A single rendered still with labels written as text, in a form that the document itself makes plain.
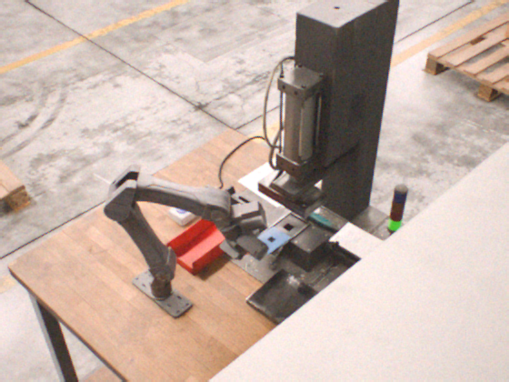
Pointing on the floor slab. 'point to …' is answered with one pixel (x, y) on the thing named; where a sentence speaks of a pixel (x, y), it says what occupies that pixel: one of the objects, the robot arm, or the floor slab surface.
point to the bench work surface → (125, 262)
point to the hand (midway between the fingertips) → (248, 251)
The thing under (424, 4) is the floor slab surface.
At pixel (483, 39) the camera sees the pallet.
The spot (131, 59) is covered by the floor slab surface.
